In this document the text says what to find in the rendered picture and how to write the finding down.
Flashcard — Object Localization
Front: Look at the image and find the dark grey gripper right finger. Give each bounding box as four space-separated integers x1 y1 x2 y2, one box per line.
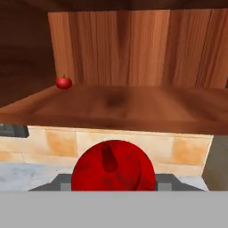
153 174 207 191

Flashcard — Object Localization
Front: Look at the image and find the dark grey appliance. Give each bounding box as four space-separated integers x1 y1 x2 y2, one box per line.
0 123 30 139

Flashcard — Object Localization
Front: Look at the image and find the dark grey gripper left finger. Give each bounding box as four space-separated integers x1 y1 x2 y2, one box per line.
28 174 74 191

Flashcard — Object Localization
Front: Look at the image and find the red tomato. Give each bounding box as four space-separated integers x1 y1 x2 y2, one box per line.
54 74 73 91

